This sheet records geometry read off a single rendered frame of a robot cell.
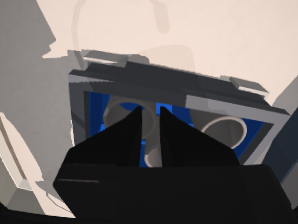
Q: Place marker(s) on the blue bin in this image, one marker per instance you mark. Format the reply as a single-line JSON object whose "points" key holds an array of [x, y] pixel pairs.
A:
{"points": [[98, 103]]}

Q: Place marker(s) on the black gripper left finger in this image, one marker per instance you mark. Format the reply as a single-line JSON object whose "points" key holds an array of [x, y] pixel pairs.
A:
{"points": [[112, 145]]}

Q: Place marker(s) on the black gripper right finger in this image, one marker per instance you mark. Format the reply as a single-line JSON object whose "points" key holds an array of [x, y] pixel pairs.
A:
{"points": [[185, 146]]}

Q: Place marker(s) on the grey metal bushing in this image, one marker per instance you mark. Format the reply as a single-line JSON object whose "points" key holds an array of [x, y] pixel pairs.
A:
{"points": [[229, 130], [149, 119], [152, 155]]}

